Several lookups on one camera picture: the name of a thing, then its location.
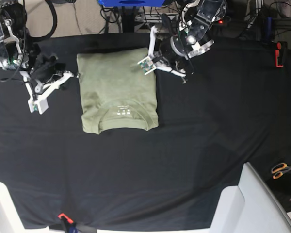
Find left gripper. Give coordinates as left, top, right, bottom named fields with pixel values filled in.
left=159, top=13, right=189, bottom=84

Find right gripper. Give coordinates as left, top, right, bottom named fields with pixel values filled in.
left=28, top=54, right=81, bottom=94

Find light green T-shirt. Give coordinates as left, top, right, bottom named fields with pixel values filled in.
left=77, top=48, right=159, bottom=134

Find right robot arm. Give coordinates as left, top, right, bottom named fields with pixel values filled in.
left=0, top=0, right=80, bottom=95

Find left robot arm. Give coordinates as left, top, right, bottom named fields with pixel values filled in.
left=155, top=0, right=227, bottom=83

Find blue plastic box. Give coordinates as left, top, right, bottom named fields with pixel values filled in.
left=98, top=0, right=165, bottom=7

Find black table cloth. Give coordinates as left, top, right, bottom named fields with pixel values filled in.
left=0, top=38, right=291, bottom=231

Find red black clamp right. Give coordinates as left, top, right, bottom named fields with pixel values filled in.
left=275, top=41, right=288, bottom=67

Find red black clamp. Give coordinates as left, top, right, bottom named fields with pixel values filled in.
left=58, top=213, right=78, bottom=233
left=275, top=41, right=288, bottom=67

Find red black clamp bottom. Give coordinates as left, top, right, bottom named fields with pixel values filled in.
left=58, top=213, right=78, bottom=233

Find white bin left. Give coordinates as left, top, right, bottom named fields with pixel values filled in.
left=0, top=182, right=25, bottom=233

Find white bin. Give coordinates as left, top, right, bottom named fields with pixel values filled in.
left=209, top=162, right=291, bottom=233
left=0, top=182, right=25, bottom=233

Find white bin right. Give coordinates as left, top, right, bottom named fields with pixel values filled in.
left=209, top=162, right=291, bottom=233

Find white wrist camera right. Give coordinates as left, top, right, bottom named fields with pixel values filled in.
left=20, top=70, right=72, bottom=114

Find orange handled scissors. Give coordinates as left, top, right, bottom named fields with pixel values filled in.
left=271, top=163, right=291, bottom=180

